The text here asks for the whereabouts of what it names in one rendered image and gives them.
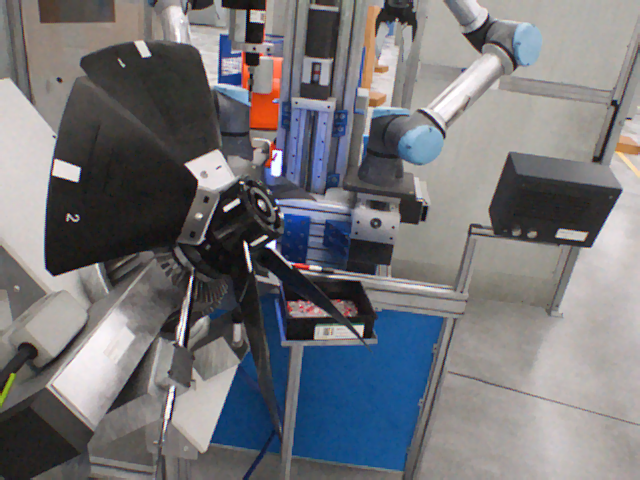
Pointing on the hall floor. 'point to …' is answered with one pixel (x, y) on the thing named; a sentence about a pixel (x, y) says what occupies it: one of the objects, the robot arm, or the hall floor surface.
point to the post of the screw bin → (289, 411)
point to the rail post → (433, 396)
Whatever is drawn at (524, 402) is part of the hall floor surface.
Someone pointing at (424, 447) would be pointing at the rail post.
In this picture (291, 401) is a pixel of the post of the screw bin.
